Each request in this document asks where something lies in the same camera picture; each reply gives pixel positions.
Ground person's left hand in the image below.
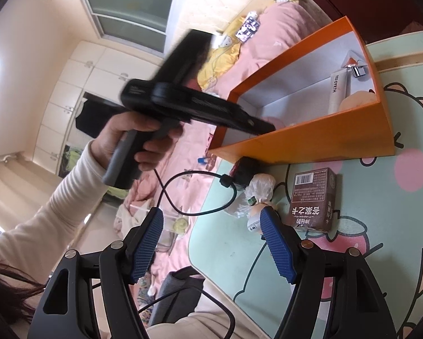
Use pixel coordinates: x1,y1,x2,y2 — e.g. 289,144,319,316
91,111,184,172

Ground peach round sponge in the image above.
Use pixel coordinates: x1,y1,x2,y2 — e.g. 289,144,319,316
340,90,378,112

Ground yellow cloth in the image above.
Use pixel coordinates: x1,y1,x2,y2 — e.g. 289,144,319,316
197,40,242,90

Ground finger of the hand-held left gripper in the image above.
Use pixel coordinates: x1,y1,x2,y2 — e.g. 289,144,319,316
211,95,276,136

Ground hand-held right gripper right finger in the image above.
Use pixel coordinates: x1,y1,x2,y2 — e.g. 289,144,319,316
259,207,397,339

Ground cartoon desk mat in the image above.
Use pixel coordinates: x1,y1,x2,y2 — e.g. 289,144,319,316
188,30,423,339

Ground person's dark hair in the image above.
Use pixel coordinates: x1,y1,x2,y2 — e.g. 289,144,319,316
0,252,48,327

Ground person's beige trousers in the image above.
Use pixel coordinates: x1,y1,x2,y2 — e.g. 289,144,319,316
145,309,270,339

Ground black power adapter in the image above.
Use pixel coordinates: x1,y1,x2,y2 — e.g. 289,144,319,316
229,157,266,188

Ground black cable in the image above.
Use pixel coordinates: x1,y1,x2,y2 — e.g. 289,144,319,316
91,279,235,339
154,168,239,217

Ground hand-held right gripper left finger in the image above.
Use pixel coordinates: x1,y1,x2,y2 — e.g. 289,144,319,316
27,208,164,339

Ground frosted glass window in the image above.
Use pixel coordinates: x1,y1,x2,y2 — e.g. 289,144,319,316
72,0,182,58

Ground pink blanket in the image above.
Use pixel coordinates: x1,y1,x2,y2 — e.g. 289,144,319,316
114,2,325,325

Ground clear plastic bag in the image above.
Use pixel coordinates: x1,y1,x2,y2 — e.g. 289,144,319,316
223,174,277,220

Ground clear plastic container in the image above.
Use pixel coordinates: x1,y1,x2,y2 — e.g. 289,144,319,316
125,201,191,255

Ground orange box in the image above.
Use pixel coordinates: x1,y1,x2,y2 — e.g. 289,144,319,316
208,16,397,166

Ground grey cloth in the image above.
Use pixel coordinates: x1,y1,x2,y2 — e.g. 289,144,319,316
151,268,205,326

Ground dark printed packet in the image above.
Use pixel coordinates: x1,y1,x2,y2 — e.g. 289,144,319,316
235,18,262,42

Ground white wardrobe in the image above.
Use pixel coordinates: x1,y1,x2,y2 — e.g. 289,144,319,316
33,40,164,178

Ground brown drink carton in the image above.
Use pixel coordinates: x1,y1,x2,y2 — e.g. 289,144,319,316
285,168,338,234

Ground black hanging garment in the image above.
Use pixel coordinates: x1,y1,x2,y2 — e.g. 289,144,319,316
75,92,127,138

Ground person's left forearm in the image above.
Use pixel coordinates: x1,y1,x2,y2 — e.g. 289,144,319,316
0,139,127,292

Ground small blue toy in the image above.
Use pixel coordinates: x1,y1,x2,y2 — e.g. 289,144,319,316
197,155,220,171

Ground white tube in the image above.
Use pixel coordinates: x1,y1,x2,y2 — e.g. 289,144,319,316
328,52,359,115

